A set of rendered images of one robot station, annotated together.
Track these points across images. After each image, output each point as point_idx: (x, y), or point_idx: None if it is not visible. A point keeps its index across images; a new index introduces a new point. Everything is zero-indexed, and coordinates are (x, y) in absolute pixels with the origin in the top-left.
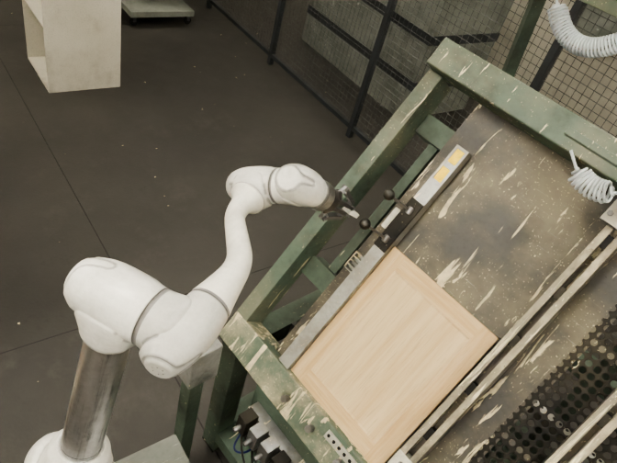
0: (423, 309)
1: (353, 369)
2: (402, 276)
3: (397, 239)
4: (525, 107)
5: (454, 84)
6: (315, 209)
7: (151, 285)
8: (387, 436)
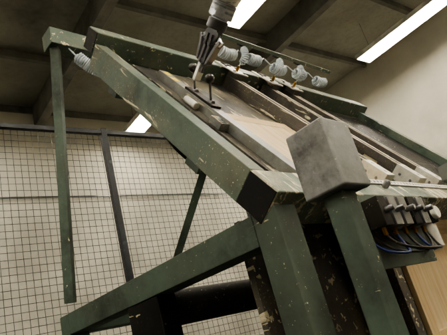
0: (263, 127)
1: None
2: (237, 119)
3: None
4: (163, 48)
5: (116, 51)
6: (231, 18)
7: None
8: None
